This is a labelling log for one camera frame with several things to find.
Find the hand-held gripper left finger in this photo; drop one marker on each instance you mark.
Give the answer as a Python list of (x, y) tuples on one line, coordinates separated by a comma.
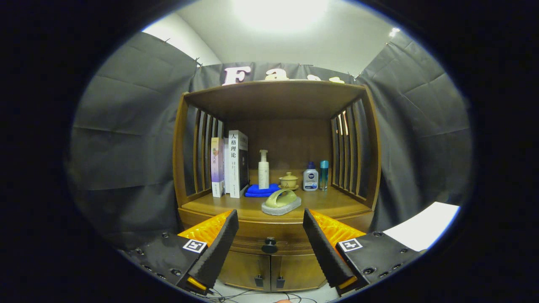
[(217, 256)]

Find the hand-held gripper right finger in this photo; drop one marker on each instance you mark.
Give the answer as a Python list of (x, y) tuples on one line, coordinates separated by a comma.
[(324, 256)]

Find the wooden drawer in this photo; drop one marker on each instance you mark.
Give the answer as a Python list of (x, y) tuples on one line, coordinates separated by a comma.
[(252, 242)]

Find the wooden cabinet door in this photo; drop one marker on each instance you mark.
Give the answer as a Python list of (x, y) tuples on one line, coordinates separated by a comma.
[(299, 271), (242, 269)]

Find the wooden countertop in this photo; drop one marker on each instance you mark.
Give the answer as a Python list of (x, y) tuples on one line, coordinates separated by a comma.
[(328, 204)]

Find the wooden cabinet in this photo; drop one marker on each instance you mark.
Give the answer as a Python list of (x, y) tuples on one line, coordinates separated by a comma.
[(273, 101)]

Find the blue folded cloth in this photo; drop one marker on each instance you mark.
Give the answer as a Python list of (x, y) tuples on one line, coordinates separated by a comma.
[(257, 191)]

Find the white bottle with blue cap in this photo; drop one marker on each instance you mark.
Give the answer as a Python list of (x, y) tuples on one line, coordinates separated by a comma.
[(310, 179)]

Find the teal slim bottle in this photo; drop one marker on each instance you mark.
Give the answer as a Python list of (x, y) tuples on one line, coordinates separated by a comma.
[(324, 174)]

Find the yellow lidded teacup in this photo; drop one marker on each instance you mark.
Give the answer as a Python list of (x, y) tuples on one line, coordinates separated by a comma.
[(289, 182)]

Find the pastel purple book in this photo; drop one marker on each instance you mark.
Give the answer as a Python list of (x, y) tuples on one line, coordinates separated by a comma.
[(217, 168)]

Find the thin white book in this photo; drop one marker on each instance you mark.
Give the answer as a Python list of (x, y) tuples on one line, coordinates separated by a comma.
[(226, 168)]

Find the thick white and black book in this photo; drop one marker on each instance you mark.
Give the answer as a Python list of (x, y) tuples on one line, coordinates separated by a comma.
[(235, 168)]

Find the white pump bottle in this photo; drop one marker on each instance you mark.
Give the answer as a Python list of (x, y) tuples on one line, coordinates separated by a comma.
[(263, 172)]

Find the white table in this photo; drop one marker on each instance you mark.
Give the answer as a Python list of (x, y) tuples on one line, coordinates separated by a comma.
[(421, 227)]

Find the small ceiling spotlight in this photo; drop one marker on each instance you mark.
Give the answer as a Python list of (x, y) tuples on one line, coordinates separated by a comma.
[(394, 32)]

